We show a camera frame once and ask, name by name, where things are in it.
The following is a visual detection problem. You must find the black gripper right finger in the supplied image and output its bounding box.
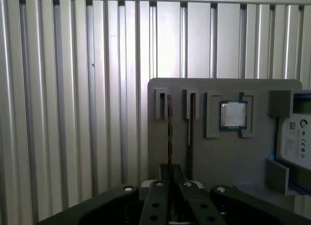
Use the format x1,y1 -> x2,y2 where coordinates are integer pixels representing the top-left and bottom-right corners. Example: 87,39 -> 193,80
173,164 -> 311,225

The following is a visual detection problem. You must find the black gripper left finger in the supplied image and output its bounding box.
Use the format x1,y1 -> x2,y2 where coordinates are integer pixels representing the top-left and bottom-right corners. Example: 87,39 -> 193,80
36,163 -> 172,225

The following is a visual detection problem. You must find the grey parts rack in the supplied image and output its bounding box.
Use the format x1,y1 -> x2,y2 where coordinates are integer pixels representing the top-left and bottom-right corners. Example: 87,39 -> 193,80
147,78 -> 311,196

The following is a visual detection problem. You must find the silver CPU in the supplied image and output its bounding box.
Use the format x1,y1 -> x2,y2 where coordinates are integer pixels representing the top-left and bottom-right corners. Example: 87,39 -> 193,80
218,100 -> 248,132

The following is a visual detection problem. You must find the hard disk with blue carrier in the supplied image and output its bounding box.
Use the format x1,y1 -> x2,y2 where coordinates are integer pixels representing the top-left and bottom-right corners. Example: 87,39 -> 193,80
273,92 -> 311,195

